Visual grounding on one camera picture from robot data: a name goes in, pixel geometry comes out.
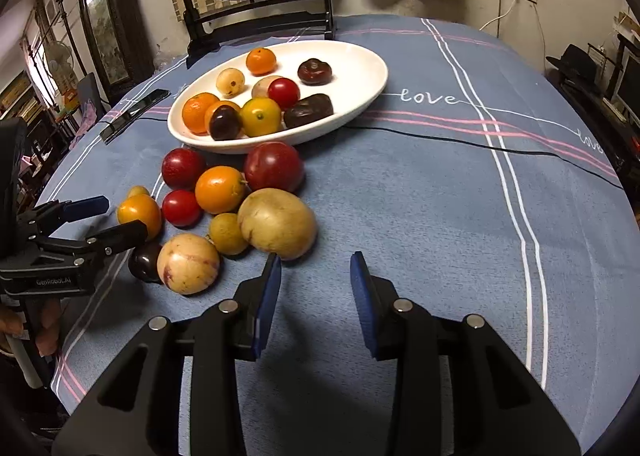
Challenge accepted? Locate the purple cloth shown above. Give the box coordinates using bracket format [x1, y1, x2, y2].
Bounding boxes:
[80, 96, 101, 132]

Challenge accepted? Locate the pale striped pepino melon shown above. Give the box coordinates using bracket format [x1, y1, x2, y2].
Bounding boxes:
[156, 233, 221, 296]

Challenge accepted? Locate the black cable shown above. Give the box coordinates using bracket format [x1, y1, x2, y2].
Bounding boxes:
[135, 116, 625, 189]

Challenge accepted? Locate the black smartphone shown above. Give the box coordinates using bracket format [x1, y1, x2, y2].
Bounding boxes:
[99, 89, 171, 145]

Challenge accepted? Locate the small red plum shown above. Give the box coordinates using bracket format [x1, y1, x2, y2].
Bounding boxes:
[161, 147, 207, 190]

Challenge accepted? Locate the large red plum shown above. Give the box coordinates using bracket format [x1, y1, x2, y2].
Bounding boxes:
[244, 141, 306, 194]

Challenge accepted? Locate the yellow-green plum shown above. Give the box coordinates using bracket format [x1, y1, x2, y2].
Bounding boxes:
[208, 212, 250, 257]

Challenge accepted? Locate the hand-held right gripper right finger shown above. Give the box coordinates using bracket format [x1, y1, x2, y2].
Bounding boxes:
[349, 251, 582, 456]

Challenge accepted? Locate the white cable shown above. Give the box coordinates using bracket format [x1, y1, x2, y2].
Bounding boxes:
[479, 0, 518, 32]

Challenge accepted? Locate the grey computer monitor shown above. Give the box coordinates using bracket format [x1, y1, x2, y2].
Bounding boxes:
[607, 36, 640, 122]

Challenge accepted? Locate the maroon mangosteen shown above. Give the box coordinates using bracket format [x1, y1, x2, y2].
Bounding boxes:
[297, 58, 333, 86]

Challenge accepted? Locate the small smooth orange citrus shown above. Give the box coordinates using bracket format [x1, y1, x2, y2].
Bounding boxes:
[117, 193, 163, 242]
[204, 100, 241, 134]

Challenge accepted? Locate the large smooth orange citrus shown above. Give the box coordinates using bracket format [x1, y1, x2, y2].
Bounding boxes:
[194, 166, 248, 215]

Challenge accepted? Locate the white electric fan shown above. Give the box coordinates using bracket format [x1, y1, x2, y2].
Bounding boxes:
[50, 41, 76, 82]

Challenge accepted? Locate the pale yellow loquat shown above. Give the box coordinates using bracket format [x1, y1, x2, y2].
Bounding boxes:
[216, 67, 246, 98]
[251, 76, 283, 99]

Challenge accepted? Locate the dark purple plum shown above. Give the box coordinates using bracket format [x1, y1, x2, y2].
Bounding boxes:
[127, 242, 163, 284]
[208, 105, 243, 142]

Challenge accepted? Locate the dark wooden framed painting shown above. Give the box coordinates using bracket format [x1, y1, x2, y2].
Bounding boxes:
[74, 0, 153, 94]

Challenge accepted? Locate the white oval plate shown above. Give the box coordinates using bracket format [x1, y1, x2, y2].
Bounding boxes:
[167, 40, 389, 155]

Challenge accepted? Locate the person's left hand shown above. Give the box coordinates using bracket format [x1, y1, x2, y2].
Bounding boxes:
[0, 298, 62, 359]

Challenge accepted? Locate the tan potato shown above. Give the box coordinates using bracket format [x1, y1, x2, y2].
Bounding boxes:
[237, 187, 318, 261]

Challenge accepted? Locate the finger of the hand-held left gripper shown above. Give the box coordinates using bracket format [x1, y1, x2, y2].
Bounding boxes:
[17, 195, 111, 239]
[35, 220, 149, 268]

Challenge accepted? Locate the orange tangerine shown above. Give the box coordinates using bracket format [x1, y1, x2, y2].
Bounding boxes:
[181, 92, 221, 135]
[245, 47, 278, 77]

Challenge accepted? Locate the black hat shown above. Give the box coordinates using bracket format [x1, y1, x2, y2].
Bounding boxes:
[546, 43, 601, 82]

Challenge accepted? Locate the dark brown dried persimmon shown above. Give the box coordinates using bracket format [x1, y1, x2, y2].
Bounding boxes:
[283, 93, 334, 130]

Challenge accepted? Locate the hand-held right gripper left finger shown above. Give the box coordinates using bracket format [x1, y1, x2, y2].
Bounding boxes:
[52, 252, 283, 456]

